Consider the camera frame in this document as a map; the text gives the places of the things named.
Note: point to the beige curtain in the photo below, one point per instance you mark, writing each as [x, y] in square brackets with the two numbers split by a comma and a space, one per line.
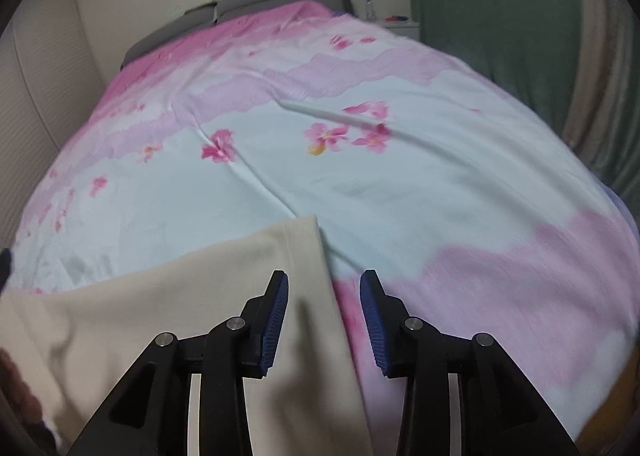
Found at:
[600, 86]

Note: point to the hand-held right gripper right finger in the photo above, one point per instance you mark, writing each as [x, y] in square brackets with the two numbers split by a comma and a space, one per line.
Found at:
[374, 326]

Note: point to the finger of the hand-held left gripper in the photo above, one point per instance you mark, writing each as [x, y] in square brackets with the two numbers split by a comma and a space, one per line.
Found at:
[5, 268]

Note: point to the cream pants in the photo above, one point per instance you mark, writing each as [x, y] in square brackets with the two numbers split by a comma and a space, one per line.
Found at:
[175, 316]

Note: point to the clear plastic bottle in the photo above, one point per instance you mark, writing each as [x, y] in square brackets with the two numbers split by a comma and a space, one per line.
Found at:
[369, 10]

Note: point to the pink floral duvet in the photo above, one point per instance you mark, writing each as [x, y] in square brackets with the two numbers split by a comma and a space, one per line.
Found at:
[400, 186]

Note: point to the green curtain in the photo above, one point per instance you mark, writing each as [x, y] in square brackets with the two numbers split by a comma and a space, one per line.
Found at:
[490, 11]

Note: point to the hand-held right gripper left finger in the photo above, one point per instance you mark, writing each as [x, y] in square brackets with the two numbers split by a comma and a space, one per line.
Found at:
[272, 326]

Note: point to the white nightstand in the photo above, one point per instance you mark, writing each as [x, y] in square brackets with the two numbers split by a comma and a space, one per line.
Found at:
[405, 28]

